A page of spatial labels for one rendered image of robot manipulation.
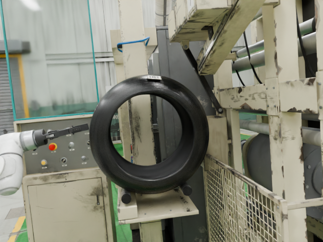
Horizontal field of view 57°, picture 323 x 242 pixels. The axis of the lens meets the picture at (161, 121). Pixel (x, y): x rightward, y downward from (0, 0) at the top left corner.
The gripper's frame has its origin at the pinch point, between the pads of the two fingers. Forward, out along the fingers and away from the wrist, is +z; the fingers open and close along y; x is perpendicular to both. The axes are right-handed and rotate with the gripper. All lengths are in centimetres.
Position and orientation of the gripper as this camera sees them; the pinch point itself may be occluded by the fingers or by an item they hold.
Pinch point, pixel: (80, 127)
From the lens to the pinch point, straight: 143.3
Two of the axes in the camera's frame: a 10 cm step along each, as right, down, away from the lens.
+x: 2.2, 9.7, 0.9
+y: -1.3, -0.7, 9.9
